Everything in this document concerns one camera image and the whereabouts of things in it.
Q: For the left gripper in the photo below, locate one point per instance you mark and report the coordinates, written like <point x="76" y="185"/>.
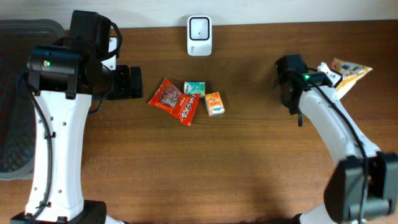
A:
<point x="126" y="90"/>

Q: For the red candy bag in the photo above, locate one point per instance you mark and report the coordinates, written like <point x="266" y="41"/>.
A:
<point x="170" y="99"/>

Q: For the teal tissue pack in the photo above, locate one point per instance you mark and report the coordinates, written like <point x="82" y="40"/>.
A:
<point x="192" y="88"/>

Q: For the orange tissue pack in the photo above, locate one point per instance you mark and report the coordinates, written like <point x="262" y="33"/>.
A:
<point x="214" y="104"/>

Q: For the yellow snack bag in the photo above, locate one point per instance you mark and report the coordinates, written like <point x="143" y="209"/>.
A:
<point x="350" y="72"/>

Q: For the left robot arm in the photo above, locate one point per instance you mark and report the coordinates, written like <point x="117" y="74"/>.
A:
<point x="63" y="79"/>

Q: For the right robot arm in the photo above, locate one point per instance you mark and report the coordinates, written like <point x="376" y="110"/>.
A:
<point x="363" y="186"/>

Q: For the grey plastic mesh basket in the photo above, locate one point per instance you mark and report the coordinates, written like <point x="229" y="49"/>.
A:
<point x="18" y="39"/>

